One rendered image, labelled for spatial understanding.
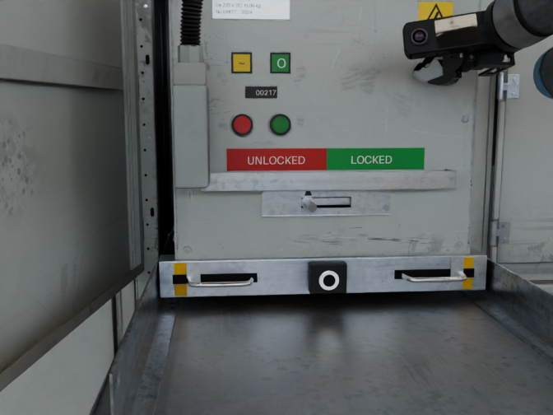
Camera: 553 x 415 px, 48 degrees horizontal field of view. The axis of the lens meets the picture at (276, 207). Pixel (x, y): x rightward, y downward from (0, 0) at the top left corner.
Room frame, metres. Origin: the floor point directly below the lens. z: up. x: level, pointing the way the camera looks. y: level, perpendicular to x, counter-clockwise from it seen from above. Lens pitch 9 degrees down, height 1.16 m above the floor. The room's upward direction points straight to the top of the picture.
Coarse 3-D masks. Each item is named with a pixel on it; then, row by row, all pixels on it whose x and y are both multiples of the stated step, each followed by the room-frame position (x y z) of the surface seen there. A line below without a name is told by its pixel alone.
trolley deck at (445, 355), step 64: (192, 320) 0.91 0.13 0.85; (256, 320) 0.91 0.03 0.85; (320, 320) 0.91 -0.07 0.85; (384, 320) 0.91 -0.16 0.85; (448, 320) 0.91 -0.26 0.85; (192, 384) 0.69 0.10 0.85; (256, 384) 0.69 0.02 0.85; (320, 384) 0.69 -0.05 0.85; (384, 384) 0.69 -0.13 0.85; (448, 384) 0.69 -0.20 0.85; (512, 384) 0.69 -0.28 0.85
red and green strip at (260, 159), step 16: (240, 160) 0.98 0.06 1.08; (256, 160) 0.99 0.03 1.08; (272, 160) 0.99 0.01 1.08; (288, 160) 0.99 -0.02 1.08; (304, 160) 0.99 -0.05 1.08; (320, 160) 1.00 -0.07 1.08; (336, 160) 1.00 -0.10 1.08; (352, 160) 1.00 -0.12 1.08; (368, 160) 1.00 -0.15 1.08; (384, 160) 1.00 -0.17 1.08; (400, 160) 1.01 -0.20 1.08; (416, 160) 1.01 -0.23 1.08
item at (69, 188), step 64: (0, 0) 0.79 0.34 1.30; (64, 0) 0.98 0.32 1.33; (0, 64) 0.75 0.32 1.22; (64, 64) 0.92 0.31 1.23; (0, 128) 0.77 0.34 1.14; (64, 128) 0.95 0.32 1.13; (128, 128) 1.23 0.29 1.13; (0, 192) 0.76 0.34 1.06; (64, 192) 0.94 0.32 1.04; (0, 256) 0.75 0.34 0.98; (64, 256) 0.93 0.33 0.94; (128, 256) 1.22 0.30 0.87; (0, 320) 0.74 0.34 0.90; (64, 320) 0.92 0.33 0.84; (0, 384) 0.68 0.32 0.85
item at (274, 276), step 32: (352, 256) 1.00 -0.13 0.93; (384, 256) 1.00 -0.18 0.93; (416, 256) 1.00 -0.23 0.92; (448, 256) 1.00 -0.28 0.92; (480, 256) 1.01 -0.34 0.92; (160, 288) 0.96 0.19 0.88; (224, 288) 0.97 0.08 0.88; (256, 288) 0.97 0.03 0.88; (288, 288) 0.98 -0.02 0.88; (352, 288) 0.99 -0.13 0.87; (384, 288) 0.99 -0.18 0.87; (416, 288) 1.00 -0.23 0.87; (448, 288) 1.00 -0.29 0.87; (480, 288) 1.01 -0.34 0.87
